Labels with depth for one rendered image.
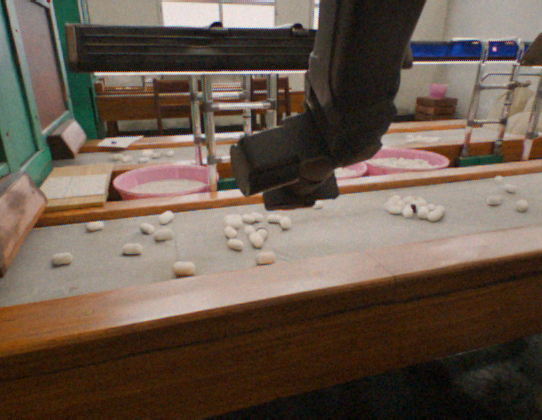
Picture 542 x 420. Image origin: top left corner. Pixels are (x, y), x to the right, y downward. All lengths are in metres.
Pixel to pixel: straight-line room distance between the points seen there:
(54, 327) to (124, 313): 0.08
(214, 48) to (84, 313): 0.47
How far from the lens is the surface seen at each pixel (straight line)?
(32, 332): 0.56
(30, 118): 1.16
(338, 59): 0.28
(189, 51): 0.72
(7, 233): 0.70
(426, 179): 1.14
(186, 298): 0.55
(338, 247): 0.73
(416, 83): 7.40
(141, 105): 3.42
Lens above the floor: 1.07
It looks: 23 degrees down
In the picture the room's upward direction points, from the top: straight up
